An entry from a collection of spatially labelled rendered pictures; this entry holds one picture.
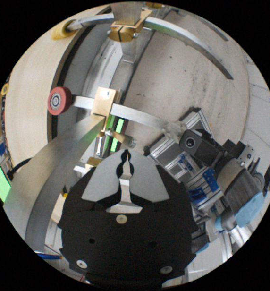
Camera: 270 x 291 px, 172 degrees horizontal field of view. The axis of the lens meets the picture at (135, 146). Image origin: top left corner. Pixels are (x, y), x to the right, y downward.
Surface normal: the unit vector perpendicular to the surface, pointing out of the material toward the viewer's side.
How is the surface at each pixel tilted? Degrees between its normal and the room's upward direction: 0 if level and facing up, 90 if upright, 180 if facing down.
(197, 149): 30
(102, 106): 0
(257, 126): 90
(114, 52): 0
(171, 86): 0
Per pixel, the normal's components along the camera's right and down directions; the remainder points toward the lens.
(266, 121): -0.96, -0.22
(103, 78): 0.04, 0.47
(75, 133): 0.32, -0.84
